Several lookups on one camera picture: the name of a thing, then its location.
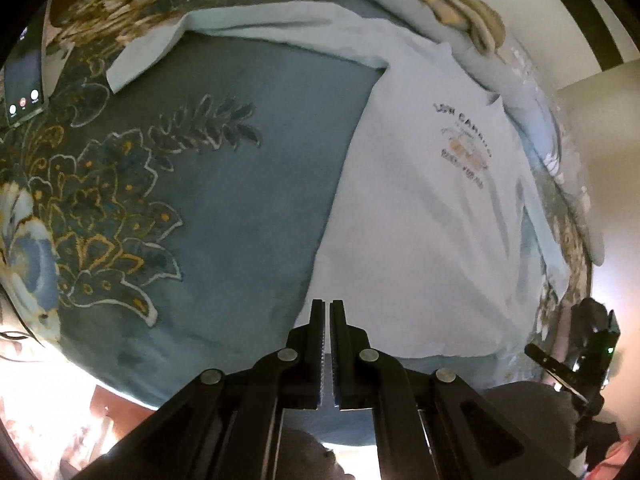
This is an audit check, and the beige plush toy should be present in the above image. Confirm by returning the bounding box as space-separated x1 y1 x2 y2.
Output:
399 0 512 55

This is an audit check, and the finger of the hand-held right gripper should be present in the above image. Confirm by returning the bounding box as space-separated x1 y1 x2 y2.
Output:
524 344 590 405

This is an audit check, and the blue floral blanket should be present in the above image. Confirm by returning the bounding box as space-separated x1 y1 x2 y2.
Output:
0 0 593 448

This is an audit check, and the pink cloth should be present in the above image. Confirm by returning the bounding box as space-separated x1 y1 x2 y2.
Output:
582 435 640 480

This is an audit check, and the dark door frame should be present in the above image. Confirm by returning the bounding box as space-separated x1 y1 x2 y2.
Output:
527 0 628 72

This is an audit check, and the light blue printed t-shirt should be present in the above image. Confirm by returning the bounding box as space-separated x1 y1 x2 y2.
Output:
107 0 571 361

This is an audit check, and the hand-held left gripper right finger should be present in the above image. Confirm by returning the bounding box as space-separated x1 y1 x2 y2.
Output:
330 299 577 480

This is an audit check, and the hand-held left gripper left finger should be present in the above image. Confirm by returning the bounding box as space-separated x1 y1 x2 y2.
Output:
75 299 327 480

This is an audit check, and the black smartphone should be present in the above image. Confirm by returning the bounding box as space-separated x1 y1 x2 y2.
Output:
4 0 50 128

